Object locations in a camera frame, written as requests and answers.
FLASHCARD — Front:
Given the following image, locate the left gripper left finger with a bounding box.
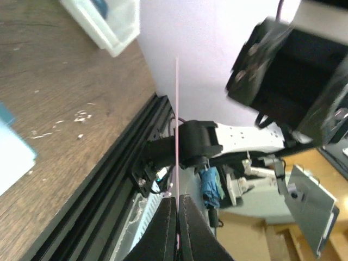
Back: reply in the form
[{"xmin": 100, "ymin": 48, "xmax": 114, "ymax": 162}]
[{"xmin": 125, "ymin": 197, "xmax": 177, "ymax": 261}]

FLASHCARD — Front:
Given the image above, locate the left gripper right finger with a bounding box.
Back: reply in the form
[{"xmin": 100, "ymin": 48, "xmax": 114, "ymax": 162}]
[{"xmin": 178, "ymin": 195, "xmax": 233, "ymax": 261}]

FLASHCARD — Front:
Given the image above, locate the blue card holder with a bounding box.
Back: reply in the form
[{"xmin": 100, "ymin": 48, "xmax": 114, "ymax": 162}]
[{"xmin": 0, "ymin": 103, "xmax": 37, "ymax": 194}]

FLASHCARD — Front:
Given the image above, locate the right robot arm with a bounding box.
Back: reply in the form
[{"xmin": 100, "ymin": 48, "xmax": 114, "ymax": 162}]
[{"xmin": 140, "ymin": 1, "xmax": 347, "ymax": 167}]

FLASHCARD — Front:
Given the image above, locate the blue card in bin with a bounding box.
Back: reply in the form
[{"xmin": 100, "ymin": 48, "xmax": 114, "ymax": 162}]
[{"xmin": 91, "ymin": 0, "xmax": 109, "ymax": 20}]

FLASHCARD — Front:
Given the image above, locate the blue cloth bundle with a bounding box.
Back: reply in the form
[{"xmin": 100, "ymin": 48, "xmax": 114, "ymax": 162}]
[{"xmin": 198, "ymin": 167, "xmax": 226, "ymax": 209}]

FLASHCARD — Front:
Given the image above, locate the grey metal plate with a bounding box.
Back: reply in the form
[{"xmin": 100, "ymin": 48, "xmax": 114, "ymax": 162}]
[{"xmin": 284, "ymin": 165, "xmax": 340, "ymax": 258}]

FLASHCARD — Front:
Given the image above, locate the white bin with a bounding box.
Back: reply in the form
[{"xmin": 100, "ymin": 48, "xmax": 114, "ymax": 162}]
[{"xmin": 60, "ymin": 0, "xmax": 140, "ymax": 57}]

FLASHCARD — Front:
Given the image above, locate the white slotted cable duct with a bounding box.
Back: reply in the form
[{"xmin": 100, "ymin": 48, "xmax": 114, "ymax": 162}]
[{"xmin": 134, "ymin": 194, "xmax": 162, "ymax": 243}]

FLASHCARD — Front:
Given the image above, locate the black aluminium front rail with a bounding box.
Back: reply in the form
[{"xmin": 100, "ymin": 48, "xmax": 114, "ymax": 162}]
[{"xmin": 23, "ymin": 95, "xmax": 172, "ymax": 260}]

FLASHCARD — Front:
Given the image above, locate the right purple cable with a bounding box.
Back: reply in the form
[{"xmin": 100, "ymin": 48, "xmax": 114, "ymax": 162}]
[{"xmin": 160, "ymin": 0, "xmax": 286, "ymax": 196}]

